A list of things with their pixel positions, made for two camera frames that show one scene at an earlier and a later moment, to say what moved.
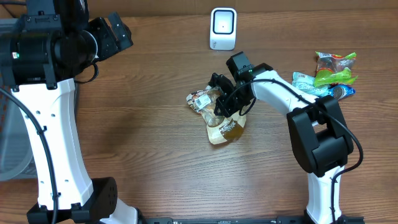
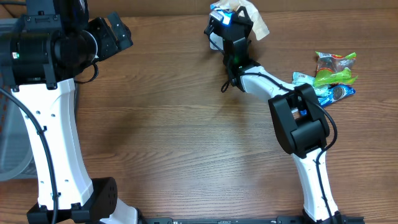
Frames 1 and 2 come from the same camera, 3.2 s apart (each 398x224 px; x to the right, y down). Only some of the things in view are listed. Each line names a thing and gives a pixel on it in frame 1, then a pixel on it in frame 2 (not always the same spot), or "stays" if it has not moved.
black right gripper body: (231, 101) to (243, 27)
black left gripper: (111, 43) stays
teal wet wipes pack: (308, 83) stays
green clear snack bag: (333, 69) stays
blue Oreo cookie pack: (340, 91) stays
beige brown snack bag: (221, 129) to (260, 28)
